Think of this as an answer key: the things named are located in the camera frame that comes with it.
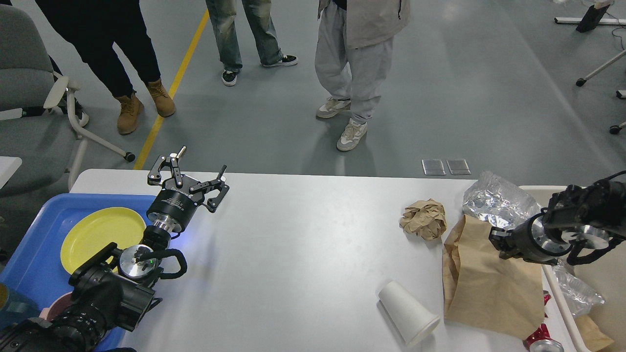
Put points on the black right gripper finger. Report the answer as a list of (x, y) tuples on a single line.
[(506, 253), (499, 238)]

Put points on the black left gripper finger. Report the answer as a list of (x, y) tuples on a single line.
[(171, 163), (197, 192)]

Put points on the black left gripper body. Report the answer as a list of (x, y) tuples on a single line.
[(179, 207)]

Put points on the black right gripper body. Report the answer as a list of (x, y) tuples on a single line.
[(531, 243)]

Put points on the foil wrap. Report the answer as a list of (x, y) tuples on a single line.
[(495, 200)]

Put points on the brown paper bag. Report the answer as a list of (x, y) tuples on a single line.
[(485, 291)]

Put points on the yellow plate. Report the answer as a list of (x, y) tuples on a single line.
[(114, 224)]

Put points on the pink mug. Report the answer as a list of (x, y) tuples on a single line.
[(56, 308)]

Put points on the aluminium foil tray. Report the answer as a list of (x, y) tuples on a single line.
[(580, 298)]

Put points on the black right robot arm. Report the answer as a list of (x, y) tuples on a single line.
[(581, 224)]

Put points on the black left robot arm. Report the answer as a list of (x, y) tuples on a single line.
[(115, 287)]

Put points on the crumpled brown paper ball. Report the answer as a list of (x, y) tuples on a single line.
[(425, 218)]

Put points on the beige plastic bin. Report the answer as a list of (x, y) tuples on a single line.
[(608, 277)]

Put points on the red drink can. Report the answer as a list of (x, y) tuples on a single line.
[(541, 341)]

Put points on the metal floor socket plate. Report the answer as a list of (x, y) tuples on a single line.
[(433, 167)]

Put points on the lying white paper cup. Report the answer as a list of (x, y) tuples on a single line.
[(413, 320)]

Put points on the brown paper in bin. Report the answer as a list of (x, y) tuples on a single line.
[(594, 339)]

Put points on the grey office chair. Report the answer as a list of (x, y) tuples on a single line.
[(49, 145)]

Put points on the blue plastic tray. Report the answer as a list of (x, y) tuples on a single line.
[(35, 269)]

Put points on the person black trousers brown boots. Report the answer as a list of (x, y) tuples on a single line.
[(93, 27)]

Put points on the person grey sweatpants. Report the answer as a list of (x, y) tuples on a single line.
[(353, 58)]

